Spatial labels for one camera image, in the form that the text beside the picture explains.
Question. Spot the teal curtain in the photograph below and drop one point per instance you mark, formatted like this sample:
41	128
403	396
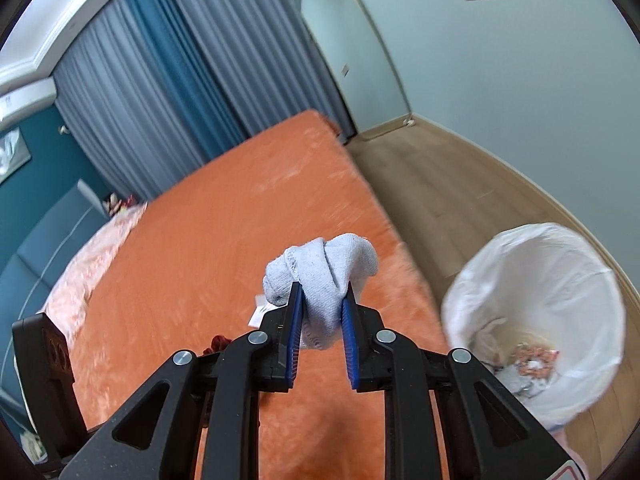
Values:
175	60

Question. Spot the white wall hook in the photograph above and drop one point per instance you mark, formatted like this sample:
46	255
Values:
63	130

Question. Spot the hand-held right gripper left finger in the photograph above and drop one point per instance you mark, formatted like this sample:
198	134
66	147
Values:
295	332

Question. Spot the pink quilt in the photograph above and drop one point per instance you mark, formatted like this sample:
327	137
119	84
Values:
95	260

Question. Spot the white air conditioner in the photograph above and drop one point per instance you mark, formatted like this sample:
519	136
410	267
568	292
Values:
25	102

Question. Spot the tall standing mirror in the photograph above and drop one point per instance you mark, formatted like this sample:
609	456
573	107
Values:
360	60

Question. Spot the white paper slip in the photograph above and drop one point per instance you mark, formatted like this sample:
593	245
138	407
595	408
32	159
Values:
257	316

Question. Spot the teal padded headboard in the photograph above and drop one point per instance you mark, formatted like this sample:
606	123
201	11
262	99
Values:
35	260

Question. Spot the grey curtain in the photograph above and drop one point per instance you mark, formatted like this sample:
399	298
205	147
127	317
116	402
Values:
110	100
260	35

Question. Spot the dark red cloth scrap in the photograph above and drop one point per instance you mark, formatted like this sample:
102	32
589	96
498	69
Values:
217	344

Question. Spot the wall picture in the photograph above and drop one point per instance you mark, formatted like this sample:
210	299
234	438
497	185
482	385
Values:
12	152

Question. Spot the trash bin with white liner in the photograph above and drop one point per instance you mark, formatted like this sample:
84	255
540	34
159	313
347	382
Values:
575	285

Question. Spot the small stuffed toy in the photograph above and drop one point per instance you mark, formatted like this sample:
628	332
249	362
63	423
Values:
118	205

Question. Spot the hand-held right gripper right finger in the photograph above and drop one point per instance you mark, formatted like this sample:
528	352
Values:
350	342

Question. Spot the orange plush blanket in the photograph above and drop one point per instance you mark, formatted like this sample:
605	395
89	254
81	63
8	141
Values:
225	210

